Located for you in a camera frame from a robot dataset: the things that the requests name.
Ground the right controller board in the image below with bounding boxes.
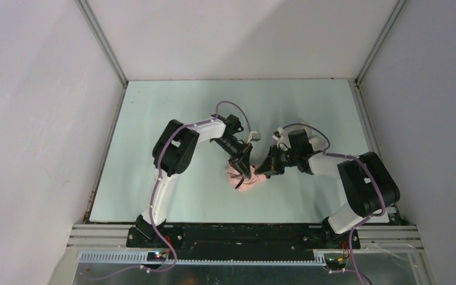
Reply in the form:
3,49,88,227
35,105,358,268
324,258,349,273

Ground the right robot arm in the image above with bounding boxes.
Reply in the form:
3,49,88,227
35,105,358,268
255,123,400,235

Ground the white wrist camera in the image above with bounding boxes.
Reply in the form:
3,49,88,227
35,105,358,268
272,127,284,142
247,131,261,143

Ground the controller board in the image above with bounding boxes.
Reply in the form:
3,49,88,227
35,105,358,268
324,258,349,273
146,251,168,262

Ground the pink folding umbrella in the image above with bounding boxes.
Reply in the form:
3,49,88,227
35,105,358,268
226,165,268,192

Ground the left controller board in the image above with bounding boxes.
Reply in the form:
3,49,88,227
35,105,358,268
146,251,168,262

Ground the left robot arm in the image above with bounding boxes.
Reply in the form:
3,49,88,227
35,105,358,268
136,115,253,240

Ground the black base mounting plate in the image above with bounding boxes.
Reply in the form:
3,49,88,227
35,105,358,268
126,223,360,262

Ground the aluminium frame rail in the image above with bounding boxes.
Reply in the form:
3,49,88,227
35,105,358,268
67,223,423,268

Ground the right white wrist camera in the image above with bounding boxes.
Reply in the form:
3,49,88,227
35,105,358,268
272,127,284,142

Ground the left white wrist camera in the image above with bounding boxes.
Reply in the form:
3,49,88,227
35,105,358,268
247,131,261,143

